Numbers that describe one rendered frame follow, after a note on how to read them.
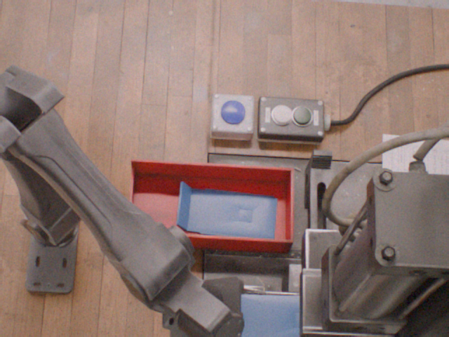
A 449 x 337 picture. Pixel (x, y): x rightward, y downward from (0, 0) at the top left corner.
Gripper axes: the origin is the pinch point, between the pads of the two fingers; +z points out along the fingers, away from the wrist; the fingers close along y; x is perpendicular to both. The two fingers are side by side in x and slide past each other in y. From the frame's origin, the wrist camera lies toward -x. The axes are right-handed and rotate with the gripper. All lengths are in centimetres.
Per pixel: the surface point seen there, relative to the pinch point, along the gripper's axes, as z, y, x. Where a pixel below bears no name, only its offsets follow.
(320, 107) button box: 14.8, 8.3, 35.7
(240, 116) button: 7.3, -2.6, 33.3
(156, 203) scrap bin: 3.2, -15.1, 19.5
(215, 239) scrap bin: 3.3, -4.8, 12.4
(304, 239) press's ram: -6.7, 13.5, 7.6
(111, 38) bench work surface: 0, -23, 48
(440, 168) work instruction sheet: 27.3, 23.8, 26.7
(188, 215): 5.2, -10.6, 17.3
